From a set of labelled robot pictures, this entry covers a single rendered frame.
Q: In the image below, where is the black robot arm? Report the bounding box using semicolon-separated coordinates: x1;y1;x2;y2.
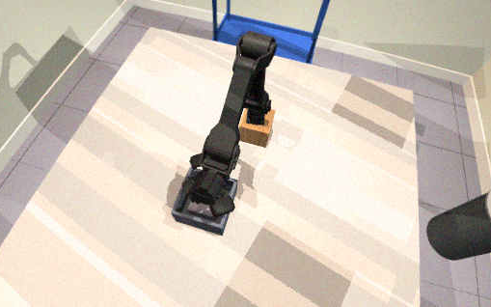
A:
181;31;278;206

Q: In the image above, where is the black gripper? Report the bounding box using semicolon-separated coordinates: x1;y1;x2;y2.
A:
189;153;235;218

